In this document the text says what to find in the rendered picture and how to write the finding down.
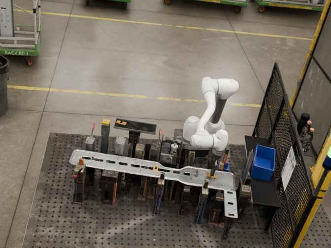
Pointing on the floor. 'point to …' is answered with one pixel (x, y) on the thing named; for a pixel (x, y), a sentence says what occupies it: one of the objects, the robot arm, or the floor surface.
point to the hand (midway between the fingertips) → (212, 171)
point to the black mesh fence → (283, 161)
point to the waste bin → (3, 84)
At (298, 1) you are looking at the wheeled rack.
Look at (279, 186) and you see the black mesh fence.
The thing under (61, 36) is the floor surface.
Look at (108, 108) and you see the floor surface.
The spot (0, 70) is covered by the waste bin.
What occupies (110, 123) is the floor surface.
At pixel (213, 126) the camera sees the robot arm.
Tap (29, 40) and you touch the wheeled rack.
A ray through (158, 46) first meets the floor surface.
